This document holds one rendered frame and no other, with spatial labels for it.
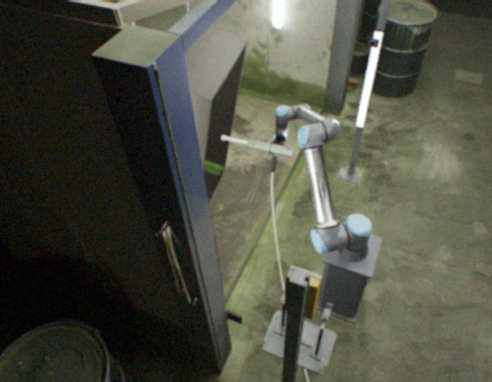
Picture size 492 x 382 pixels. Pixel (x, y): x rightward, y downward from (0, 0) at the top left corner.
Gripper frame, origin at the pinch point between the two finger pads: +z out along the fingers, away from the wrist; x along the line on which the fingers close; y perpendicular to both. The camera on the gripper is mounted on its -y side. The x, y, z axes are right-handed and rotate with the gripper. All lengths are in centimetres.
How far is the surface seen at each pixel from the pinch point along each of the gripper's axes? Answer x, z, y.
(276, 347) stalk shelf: -27, 114, 32
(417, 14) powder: -97, -235, -30
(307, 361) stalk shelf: -42, 117, 30
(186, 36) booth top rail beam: 22, 108, -114
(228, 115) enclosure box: 37.8, -23.6, -6.1
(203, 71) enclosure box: 42, 26, -61
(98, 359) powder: 54, 141, 36
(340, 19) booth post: -24, -171, -33
